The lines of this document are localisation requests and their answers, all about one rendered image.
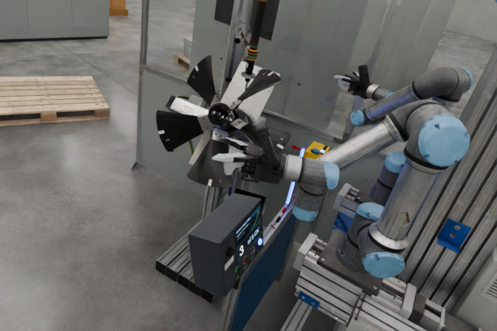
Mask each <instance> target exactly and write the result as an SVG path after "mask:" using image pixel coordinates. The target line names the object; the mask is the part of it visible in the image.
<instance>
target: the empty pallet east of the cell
mask: <svg viewBox="0 0 497 331"><path fill-rule="evenodd" d="M87 110H93V111H94V114H93V115H86V116H74V117H57V114H56V112H74V111H87ZM35 113H40V115H41V118H39V119H27V120H4V121H0V126H20V125H30V124H36V123H63V122H75V121H85V120H104V119H109V107H108V105H107V103H106V101H105V100H104V98H103V95H102V94H101V92H100V90H99V89H98V87H97V85H96V84H95V82H94V80H93V78H92V76H50V77H0V115H21V114H35Z"/></svg>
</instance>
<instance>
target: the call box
mask: <svg viewBox="0 0 497 331"><path fill-rule="evenodd" d="M324 146H325V145H323V144H321V143H318V142H315V141H314V142H313V143H312V144H311V145H310V146H309V147H308V148H307V149H306V150H305V153H304V156H303V157H307V158H311V159H317V158H318V157H320V156H322V155H321V154H320V152H321V150H322V149H323V148H324ZM312 149H318V150H319V154H316V153H313V151H312ZM329 150H330V147H327V149H326V150H325V151H324V154H325V153H327V152H328V151H329ZM322 153H323V152H322Z"/></svg>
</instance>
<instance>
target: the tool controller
mask: <svg viewBox="0 0 497 331"><path fill-rule="evenodd" d="M188 236H189V247H190V253H191V258H192V269H193V274H194V280H195V286H196V287H199V288H201V289H204V290H207V291H209V292H212V293H215V294H218V295H220V296H223V297H226V296H227V295H228V293H229V292H230V290H231V289H232V288H233V286H234V285H235V284H236V283H237V281H238V279H239V278H240V277H241V276H242V274H243V273H244V272H245V270H246V269H247V267H248V266H249V265H250V264H251V262H252V261H253V260H254V258H255V257H256V255H257V254H258V253H259V252H260V250H261V249H262V247H263V215H262V200H261V199H260V198H256V197H250V196H246V195H242V194H236V193H233V194H232V195H230V196H229V197H228V198H227V199H226V200H225V201H224V202H223V203H221V204H220V205H219V206H218V207H217V208H216V209H215V210H214V211H212V212H211V213H210V214H209V215H208V216H207V217H206V218H205V219H204V220H203V221H202V222H201V223H200V224H199V225H198V226H197V227H195V228H194V229H193V230H192V231H191V232H190V233H189V235H188ZM259 238H261V239H262V244H261V245H257V240H258V239H259ZM243 240H245V241H246V253H245V254H244V255H243V257H242V258H241V259H240V261H238V258H237V248H238V247H239V245H240V244H241V243H242V242H243ZM252 246H254V247H255V252H254V253H253V254H252V255H251V254H250V251H251V247H252ZM244 256H247V257H248V262H247V263H246V264H243V258H244ZM238 265H239V266H240V272H239V273H238V274H237V275H236V274H235V268H236V266H238Z"/></svg>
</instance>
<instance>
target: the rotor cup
mask: <svg viewBox="0 0 497 331"><path fill-rule="evenodd" d="M218 112H221V116H218V115H217V113H218ZM208 118H209V121H210V122H211V123H212V125H213V126H214V127H215V128H217V129H220V130H223V131H225V132H228V133H229V135H230V134H233V133H234V132H235V131H236V129H235V128H232V127H230V126H229V125H231V124H230V123H231V122H233V121H235V120H236V119H240V118H239V116H238V114H237V113H236V112H235V111H232V110H231V109H230V108H229V106H228V105H226V104H224V103H216V104H215V105H213V106H212V107H211V108H210V110H209V112H208ZM230 118H231V119H232V121H230ZM217 126H219V128H218V127H217Z"/></svg>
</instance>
